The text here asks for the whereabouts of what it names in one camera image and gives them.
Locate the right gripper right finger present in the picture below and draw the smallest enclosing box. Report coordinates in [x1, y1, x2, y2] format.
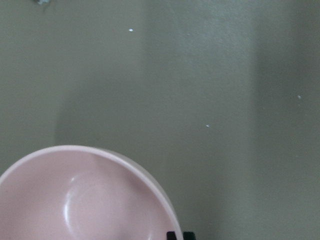
[183, 231, 195, 240]

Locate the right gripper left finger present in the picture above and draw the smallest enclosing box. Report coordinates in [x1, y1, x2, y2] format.
[166, 231, 177, 240]

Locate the pink bowl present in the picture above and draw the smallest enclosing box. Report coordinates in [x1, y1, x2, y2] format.
[0, 145, 183, 240]

